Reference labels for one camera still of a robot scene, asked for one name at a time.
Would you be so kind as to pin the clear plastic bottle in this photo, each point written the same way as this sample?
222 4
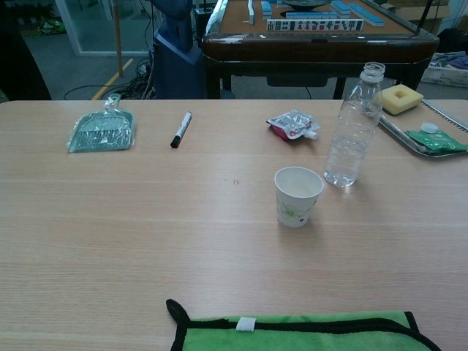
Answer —
351 146

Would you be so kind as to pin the white paper cup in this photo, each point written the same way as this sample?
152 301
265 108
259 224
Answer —
292 208

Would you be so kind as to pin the white round plastic cap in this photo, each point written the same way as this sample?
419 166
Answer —
429 127

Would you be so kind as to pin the black white marker pen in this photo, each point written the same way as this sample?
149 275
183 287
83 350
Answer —
181 128

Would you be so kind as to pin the silver foil spout pouch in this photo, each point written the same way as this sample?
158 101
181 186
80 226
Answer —
292 124

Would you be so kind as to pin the green dustpan brush set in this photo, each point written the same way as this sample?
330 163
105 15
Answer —
102 131

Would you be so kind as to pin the brown mahjong table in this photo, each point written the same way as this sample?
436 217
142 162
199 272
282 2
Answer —
314 45

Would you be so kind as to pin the face-up mahjong tile row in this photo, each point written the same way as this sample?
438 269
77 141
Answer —
314 25

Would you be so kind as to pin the green microfiber cloth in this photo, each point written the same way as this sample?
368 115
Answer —
292 338

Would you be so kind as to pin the metal tray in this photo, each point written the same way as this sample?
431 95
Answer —
402 126

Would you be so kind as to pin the wooden pole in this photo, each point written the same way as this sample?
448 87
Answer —
117 36

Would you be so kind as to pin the yellow square sponge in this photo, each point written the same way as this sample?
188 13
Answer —
411 100

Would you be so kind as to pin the green snack packet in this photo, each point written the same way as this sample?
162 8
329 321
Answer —
438 140

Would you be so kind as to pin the white plastic basket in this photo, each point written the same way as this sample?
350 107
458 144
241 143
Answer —
442 77

